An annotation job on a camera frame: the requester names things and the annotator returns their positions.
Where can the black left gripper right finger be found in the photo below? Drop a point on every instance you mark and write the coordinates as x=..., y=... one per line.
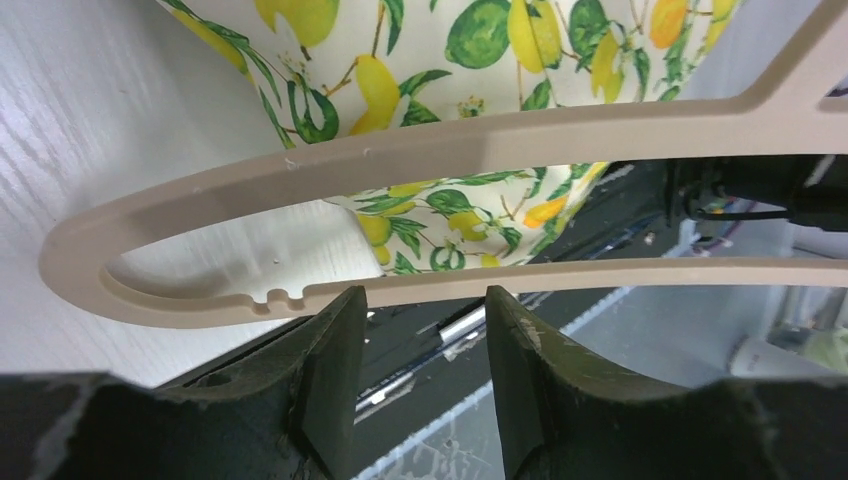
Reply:
x=565, y=412

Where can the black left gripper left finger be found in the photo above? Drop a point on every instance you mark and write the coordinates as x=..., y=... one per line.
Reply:
x=284, y=409

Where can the yellow patterned cloth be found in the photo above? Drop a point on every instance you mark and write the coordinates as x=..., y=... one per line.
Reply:
x=325, y=70

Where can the beige wooden hanger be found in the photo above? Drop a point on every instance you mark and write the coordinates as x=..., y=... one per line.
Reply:
x=787, y=110

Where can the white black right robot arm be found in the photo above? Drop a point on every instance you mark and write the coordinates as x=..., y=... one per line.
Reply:
x=808, y=190

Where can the white cylindrical object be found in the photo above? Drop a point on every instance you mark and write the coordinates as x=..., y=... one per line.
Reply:
x=760, y=359

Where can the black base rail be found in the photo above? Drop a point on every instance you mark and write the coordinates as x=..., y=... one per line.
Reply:
x=425, y=403

